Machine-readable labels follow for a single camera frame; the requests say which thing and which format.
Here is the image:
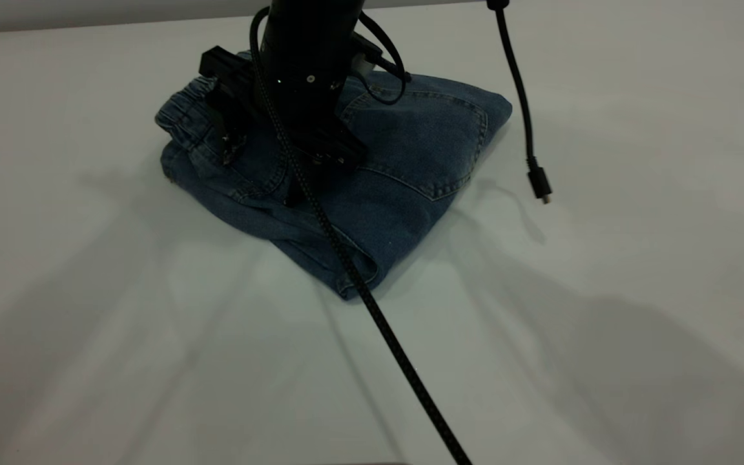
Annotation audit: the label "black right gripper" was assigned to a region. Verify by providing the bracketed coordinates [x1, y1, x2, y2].
[201, 46, 367, 207]

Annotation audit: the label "blue denim shorts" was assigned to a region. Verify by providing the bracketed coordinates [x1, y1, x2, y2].
[154, 50, 513, 301]

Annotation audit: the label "thin black camera cable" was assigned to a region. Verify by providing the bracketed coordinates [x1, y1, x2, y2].
[346, 10, 413, 107]

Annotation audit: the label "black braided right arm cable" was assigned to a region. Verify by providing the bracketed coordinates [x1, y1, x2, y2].
[248, 6, 474, 465]

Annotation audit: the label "black hanging cable with plug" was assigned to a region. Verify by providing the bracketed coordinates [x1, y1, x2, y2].
[486, 0, 553, 205]

